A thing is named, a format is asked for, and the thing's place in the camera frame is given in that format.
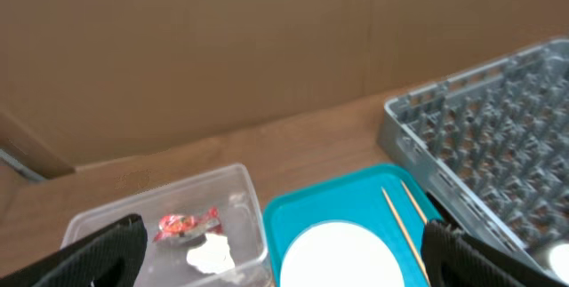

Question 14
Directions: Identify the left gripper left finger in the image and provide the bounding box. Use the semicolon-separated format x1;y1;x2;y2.
1;213;148;287

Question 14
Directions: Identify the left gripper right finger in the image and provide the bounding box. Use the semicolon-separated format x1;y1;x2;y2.
421;219;564;287

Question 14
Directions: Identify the red snack wrapper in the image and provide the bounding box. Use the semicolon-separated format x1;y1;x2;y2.
153;207;223;243

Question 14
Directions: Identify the white tissue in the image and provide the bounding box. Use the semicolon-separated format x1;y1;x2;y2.
186;233;235;275

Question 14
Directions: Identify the beige ceramic cup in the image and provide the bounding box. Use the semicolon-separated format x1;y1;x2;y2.
534;241;568;283

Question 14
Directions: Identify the right wooden chopstick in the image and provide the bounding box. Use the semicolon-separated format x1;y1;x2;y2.
400;180;429;225

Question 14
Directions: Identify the wooden chopstick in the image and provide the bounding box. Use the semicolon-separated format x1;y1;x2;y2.
381;188;431;286
400;180;429;225

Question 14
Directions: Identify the teal plastic tray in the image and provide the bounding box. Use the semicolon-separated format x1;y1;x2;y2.
263;163;442;286

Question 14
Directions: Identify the clear plastic bin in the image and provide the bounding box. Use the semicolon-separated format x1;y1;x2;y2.
61;163;273;286

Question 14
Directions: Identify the left wooden chopstick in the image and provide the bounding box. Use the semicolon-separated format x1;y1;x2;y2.
381;188;431;286

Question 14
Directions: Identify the pink round plate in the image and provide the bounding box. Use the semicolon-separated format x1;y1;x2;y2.
279;221;405;287

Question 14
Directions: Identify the grey dish rack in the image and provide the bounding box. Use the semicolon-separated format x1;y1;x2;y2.
378;37;568;279

